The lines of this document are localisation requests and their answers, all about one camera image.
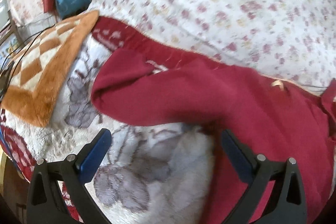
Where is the dark red knit garment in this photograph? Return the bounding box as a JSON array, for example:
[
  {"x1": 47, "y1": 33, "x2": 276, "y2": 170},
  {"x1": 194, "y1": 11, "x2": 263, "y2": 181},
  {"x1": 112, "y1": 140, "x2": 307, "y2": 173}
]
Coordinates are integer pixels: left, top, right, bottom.
[{"x1": 91, "y1": 48, "x2": 336, "y2": 224}]

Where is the floral pillow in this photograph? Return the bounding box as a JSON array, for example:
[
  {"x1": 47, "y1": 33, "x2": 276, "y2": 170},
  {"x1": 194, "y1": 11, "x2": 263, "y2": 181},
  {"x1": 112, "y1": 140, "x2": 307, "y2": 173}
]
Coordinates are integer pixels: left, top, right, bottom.
[{"x1": 7, "y1": 0, "x2": 58, "y2": 41}]

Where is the floral white quilt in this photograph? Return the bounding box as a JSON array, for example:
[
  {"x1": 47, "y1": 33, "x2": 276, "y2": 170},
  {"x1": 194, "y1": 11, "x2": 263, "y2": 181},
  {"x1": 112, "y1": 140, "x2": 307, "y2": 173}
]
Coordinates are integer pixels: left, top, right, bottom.
[{"x1": 90, "y1": 0, "x2": 335, "y2": 92}]

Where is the orange checkered plush blanket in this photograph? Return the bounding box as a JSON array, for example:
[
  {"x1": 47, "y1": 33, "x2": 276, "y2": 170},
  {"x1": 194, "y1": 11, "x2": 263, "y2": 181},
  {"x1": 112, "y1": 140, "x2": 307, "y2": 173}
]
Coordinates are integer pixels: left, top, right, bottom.
[{"x1": 1, "y1": 10, "x2": 99, "y2": 127}]

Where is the black cable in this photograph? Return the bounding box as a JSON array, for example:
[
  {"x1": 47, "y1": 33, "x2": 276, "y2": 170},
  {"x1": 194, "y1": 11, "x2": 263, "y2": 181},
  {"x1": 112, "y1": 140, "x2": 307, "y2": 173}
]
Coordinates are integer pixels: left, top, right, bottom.
[{"x1": 0, "y1": 27, "x2": 53, "y2": 98}]

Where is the white and red plush blanket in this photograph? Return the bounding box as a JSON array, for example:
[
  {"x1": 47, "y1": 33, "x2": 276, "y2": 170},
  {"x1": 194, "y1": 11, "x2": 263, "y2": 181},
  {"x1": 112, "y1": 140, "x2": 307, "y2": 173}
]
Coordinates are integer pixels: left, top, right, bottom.
[{"x1": 0, "y1": 16, "x2": 336, "y2": 224}]

